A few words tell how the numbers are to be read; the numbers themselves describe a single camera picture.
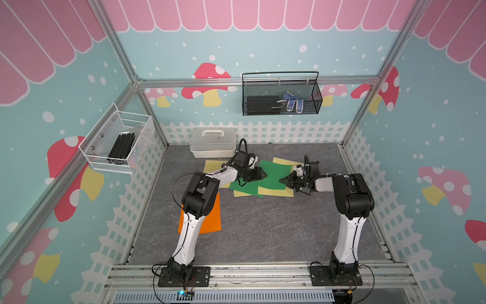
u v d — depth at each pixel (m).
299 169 1.00
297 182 0.93
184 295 0.73
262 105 0.93
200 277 0.74
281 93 0.90
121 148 0.70
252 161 0.92
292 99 0.88
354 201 0.56
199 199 0.60
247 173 0.91
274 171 1.12
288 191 0.99
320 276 0.74
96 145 0.66
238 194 0.97
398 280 0.74
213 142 1.08
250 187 0.97
